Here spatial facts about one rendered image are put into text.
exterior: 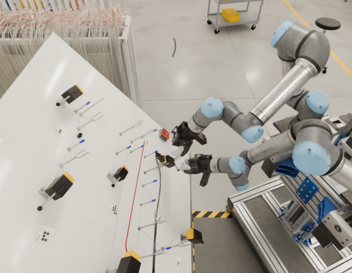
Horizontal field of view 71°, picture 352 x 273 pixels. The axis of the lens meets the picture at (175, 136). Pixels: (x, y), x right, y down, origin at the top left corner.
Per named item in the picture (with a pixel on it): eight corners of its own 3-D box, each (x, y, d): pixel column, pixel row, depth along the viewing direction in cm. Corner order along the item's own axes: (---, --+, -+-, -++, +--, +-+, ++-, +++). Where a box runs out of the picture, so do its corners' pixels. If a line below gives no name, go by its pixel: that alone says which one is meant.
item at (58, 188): (19, 210, 68) (37, 201, 63) (46, 182, 77) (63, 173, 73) (32, 221, 69) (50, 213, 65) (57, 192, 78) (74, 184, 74)
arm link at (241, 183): (254, 175, 124) (246, 160, 119) (248, 193, 117) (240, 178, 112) (239, 175, 129) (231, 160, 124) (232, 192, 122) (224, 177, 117)
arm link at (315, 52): (345, 56, 94) (253, 149, 97) (319, 44, 100) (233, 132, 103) (350, 36, 84) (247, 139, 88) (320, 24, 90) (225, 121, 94)
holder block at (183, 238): (192, 249, 124) (209, 246, 120) (177, 242, 117) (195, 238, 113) (192, 240, 128) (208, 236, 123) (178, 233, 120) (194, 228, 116)
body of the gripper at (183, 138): (170, 132, 111) (183, 116, 103) (186, 136, 115) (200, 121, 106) (171, 146, 107) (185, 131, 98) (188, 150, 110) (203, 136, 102)
